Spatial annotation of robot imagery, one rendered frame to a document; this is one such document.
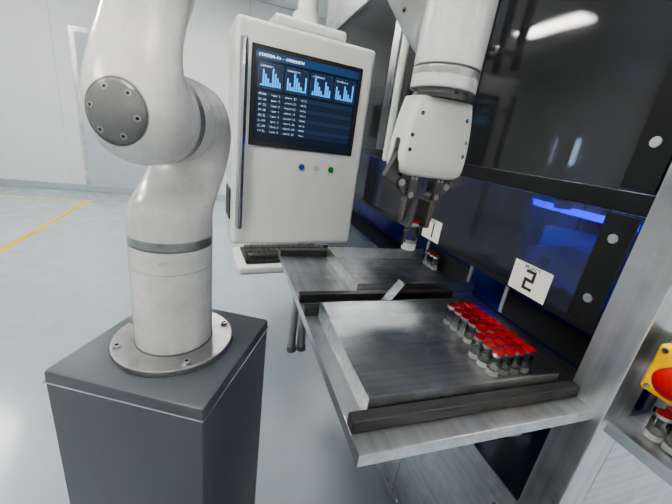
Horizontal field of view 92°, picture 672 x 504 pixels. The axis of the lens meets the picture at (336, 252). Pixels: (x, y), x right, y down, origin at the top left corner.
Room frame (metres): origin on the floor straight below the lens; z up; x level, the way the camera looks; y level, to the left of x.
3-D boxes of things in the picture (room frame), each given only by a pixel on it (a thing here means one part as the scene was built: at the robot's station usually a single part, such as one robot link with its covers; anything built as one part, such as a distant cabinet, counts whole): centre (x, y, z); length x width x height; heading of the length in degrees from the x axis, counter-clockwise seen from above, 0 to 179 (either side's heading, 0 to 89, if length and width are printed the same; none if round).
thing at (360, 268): (0.88, -0.18, 0.90); 0.34 x 0.26 x 0.04; 110
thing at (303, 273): (0.70, -0.17, 0.87); 0.70 x 0.48 x 0.02; 20
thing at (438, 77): (0.48, -0.11, 1.31); 0.09 x 0.08 x 0.03; 109
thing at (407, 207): (0.47, -0.08, 1.16); 0.03 x 0.03 x 0.07; 19
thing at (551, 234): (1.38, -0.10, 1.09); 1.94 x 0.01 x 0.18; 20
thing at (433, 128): (0.48, -0.11, 1.25); 0.10 x 0.07 x 0.11; 109
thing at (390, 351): (0.52, -0.19, 0.90); 0.34 x 0.26 x 0.04; 110
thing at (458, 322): (0.56, -0.29, 0.90); 0.18 x 0.02 x 0.05; 20
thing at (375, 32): (1.61, -0.03, 1.51); 0.49 x 0.01 x 0.59; 20
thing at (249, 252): (1.13, 0.14, 0.82); 0.40 x 0.14 x 0.02; 116
